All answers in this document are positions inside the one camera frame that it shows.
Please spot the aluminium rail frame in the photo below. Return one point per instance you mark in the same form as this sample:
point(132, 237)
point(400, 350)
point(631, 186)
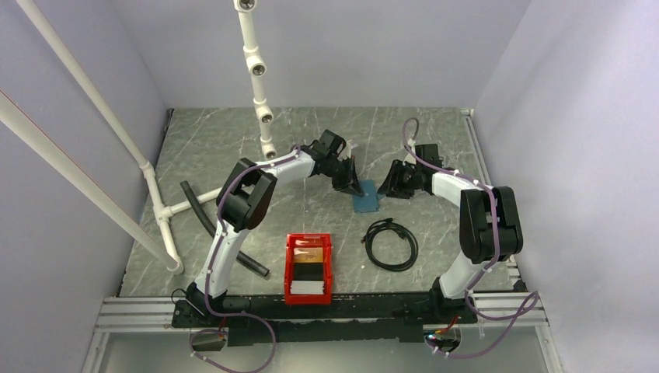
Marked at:
point(506, 310)

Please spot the gold card in bin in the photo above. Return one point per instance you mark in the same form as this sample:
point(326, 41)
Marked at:
point(308, 255)

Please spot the white card stack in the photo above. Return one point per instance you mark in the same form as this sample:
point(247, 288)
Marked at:
point(304, 287)

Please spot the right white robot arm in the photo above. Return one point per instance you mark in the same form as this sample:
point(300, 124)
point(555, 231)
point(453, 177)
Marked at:
point(489, 224)

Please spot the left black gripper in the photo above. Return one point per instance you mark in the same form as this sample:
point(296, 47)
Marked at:
point(350, 183)

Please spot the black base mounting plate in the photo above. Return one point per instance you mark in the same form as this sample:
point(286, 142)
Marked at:
point(402, 316)

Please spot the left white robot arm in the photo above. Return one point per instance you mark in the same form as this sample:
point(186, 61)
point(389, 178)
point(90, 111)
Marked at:
point(244, 201)

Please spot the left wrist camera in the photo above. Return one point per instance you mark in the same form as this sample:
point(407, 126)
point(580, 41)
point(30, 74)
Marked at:
point(347, 153)

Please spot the blue card holder wallet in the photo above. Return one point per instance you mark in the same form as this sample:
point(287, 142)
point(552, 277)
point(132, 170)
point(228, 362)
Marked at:
point(368, 203)

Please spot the red plastic bin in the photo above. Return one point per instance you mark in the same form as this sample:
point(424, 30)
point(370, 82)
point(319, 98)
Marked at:
point(308, 271)

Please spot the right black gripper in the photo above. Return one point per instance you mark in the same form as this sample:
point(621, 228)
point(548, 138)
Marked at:
point(392, 186)

